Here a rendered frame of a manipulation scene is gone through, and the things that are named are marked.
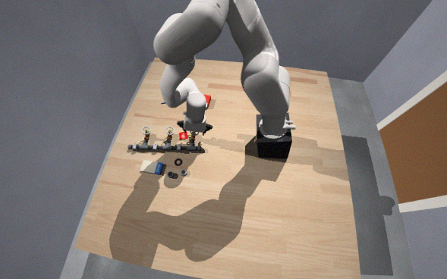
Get grey pipe manifold with three valves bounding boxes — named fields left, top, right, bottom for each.
left=128, top=127, right=201, bottom=152

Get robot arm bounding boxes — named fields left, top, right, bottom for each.
left=153, top=0, right=296, bottom=140

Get red flat block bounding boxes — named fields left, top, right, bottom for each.
left=204, top=95, right=211, bottom=109

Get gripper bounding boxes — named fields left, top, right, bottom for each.
left=177, top=115, right=212, bottom=136

